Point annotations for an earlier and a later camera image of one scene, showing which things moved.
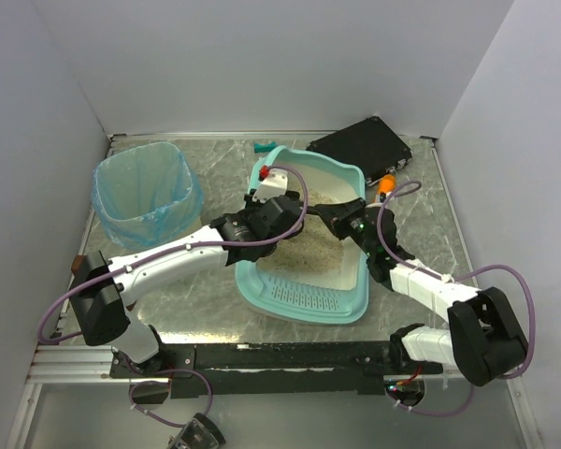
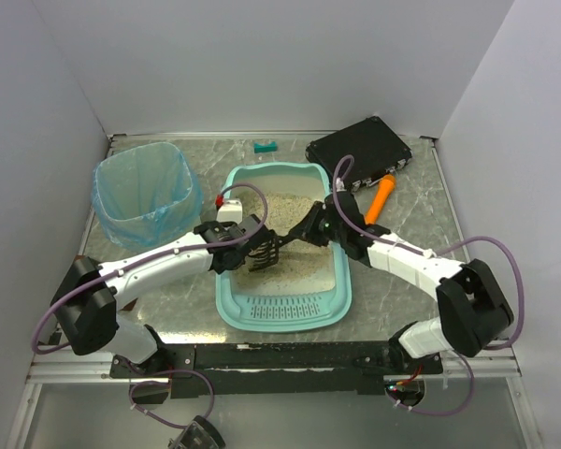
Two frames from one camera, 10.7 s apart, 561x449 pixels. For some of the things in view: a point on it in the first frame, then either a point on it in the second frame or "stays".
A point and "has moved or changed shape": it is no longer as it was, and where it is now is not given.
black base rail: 274,369 stays
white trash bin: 149,196 stays
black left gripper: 292,217 to 253,241
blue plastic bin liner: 148,196 stays
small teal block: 264,147 stays
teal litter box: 316,273 has moved or changed shape
